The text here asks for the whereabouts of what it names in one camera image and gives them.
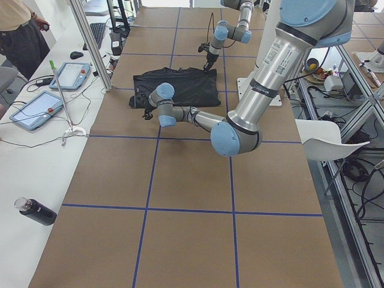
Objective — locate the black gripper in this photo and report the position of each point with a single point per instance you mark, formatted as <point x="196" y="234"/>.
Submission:
<point x="149" y="108"/>
<point x="210" y="58"/>

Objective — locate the black graphic t-shirt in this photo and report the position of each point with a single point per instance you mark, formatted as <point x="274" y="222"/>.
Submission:
<point x="193" y="87"/>

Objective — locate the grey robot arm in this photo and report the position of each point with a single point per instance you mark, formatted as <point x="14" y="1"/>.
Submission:
<point x="294" y="28"/>
<point x="224" y="31"/>

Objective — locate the green tipped metal rod stand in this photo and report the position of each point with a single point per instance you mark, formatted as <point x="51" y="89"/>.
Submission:
<point x="73" y="130"/>

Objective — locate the far blue teach pendant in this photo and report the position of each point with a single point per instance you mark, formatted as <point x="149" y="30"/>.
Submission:
<point x="72" y="75"/>

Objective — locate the blue teach pendant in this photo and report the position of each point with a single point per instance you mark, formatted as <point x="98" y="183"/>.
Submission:
<point x="37" y="111"/>
<point x="72" y="75"/>

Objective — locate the black computer mouse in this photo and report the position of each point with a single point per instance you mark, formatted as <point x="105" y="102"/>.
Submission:
<point x="75" y="55"/>

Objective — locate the black keyboard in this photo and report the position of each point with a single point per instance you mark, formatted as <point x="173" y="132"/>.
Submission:
<point x="98" y="31"/>

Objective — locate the bowl with yellow ball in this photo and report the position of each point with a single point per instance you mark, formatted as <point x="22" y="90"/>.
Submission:
<point x="311" y="65"/>

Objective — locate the near blue teach pendant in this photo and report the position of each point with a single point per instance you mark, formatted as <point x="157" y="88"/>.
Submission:
<point x="37" y="111"/>

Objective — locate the white power adapter box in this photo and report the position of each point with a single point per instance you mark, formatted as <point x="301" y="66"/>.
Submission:
<point x="333" y="83"/>

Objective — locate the white plastic chair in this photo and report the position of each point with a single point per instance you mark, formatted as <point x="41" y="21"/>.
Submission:
<point x="322" y="140"/>

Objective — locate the seated person beige shirt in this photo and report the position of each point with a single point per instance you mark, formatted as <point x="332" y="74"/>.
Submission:
<point x="22" y="42"/>

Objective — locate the black water bottle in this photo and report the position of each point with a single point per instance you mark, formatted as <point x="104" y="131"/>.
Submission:
<point x="35" y="211"/>

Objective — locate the aluminium frame post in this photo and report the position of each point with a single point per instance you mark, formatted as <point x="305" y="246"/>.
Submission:
<point x="85" y="30"/>

